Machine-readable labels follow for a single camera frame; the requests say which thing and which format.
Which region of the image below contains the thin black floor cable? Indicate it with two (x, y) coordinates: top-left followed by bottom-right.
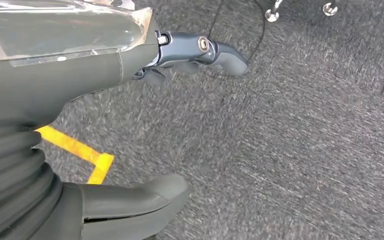
(207, 0), (266, 64)

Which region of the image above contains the yellow floor tape rectangle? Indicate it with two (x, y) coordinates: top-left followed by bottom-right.
(34, 125), (115, 185)

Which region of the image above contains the black stool chrome base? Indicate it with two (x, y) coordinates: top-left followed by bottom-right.
(264, 0), (339, 23)

